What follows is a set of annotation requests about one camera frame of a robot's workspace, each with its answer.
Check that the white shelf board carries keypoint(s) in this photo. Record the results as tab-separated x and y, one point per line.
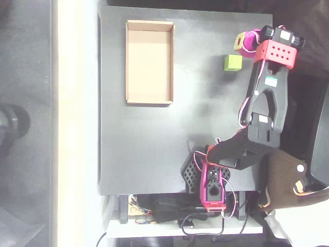
154	230

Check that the dark grey fabric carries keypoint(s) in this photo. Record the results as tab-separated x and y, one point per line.
308	15

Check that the white round bag button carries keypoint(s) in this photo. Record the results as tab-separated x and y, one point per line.
300	168

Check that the brown fabric bag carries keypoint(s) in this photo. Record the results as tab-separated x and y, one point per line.
282	180

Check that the black plug connector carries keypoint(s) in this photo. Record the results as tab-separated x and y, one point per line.
187	223

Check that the magenta gripper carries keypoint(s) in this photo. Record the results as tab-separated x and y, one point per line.
249	42

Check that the shallow cardboard box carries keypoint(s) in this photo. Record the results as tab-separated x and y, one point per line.
149	64

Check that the yellow-green cube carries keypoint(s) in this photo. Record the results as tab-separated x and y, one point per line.
233	63

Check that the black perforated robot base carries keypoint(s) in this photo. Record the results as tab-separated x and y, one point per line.
190	175

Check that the small circuit board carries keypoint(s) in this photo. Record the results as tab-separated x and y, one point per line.
145	220

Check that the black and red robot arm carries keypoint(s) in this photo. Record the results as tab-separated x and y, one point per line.
277	97

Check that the black work board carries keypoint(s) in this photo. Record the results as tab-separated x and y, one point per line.
154	141

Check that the light wooden piece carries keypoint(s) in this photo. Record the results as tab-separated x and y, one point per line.
135	209

